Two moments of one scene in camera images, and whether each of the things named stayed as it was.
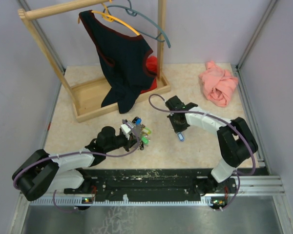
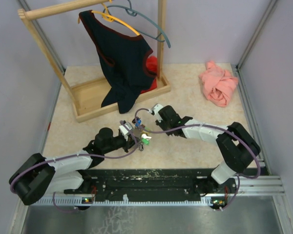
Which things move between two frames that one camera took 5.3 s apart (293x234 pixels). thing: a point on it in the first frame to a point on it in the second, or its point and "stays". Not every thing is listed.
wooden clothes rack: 86,98 stays
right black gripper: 177,129 to 160,123
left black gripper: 132,141 stays
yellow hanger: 108,18 stays
